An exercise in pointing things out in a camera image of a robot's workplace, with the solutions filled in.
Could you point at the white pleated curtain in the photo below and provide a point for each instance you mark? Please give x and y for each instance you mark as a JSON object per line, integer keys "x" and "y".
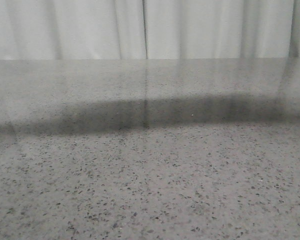
{"x": 148, "y": 29}

